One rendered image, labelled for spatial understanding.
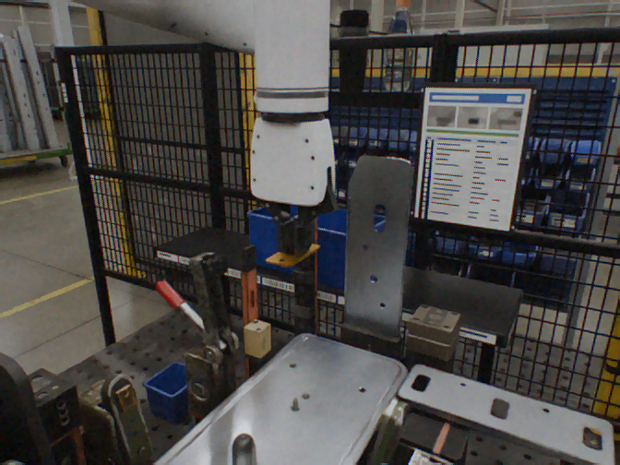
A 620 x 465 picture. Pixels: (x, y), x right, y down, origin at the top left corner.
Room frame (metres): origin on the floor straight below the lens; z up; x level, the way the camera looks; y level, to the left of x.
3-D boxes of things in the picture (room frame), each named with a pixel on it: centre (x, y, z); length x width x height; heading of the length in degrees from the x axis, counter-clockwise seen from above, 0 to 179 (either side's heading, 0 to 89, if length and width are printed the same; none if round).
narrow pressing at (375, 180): (0.80, -0.12, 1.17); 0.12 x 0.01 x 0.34; 60
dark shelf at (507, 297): (1.05, -0.03, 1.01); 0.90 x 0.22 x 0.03; 60
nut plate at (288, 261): (0.58, 0.02, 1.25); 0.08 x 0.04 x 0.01; 150
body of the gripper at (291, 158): (0.58, 0.02, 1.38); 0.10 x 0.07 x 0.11; 60
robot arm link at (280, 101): (0.58, 0.02, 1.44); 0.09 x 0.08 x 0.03; 60
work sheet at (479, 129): (1.01, -0.34, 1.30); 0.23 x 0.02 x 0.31; 60
